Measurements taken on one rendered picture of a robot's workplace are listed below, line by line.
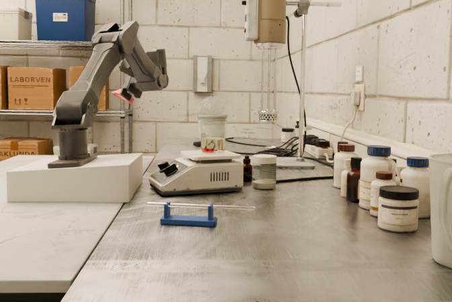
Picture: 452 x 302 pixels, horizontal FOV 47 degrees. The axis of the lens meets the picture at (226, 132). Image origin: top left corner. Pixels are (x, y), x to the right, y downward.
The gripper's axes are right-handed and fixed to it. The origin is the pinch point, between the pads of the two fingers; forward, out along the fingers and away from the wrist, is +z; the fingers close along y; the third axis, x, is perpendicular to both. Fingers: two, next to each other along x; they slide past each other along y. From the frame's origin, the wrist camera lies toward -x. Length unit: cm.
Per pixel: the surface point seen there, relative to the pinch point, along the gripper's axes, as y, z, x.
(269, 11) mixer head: -25, -51, 2
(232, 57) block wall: -115, 69, 144
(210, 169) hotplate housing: 36, -60, -16
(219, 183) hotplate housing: 38, -62, -13
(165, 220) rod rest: 55, -69, -36
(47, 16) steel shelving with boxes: -86, 147, 49
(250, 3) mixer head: -26, -46, -2
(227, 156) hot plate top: 32, -62, -14
